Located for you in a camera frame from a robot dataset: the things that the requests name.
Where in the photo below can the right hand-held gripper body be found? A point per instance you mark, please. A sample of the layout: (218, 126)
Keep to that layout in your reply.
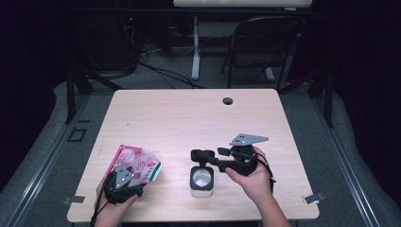
(244, 160)

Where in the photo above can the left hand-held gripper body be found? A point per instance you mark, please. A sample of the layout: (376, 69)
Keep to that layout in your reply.
(121, 181)

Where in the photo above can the clear jar with black lid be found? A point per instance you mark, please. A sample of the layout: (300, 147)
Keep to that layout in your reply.
(201, 179)

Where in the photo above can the red and clear plastic bag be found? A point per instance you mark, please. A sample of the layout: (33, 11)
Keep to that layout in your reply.
(142, 160)

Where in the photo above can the person's right hand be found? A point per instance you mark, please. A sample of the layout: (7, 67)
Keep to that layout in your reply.
(257, 186)

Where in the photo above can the person's left hand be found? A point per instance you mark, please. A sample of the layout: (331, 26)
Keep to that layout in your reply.
(110, 213)

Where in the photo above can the black folding chair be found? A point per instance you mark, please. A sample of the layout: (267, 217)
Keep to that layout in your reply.
(261, 41)

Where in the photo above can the white desk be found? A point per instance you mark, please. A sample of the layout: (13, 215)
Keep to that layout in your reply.
(242, 3)

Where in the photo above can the grey metal table bracket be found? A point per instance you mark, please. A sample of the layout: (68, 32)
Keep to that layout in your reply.
(74, 199)
(313, 198)

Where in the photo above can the aluminium floor rail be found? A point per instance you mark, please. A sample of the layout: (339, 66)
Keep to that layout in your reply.
(343, 160)
(47, 162)

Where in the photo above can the black frame post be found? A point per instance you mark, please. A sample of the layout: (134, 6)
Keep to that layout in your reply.
(329, 101)
(70, 94)

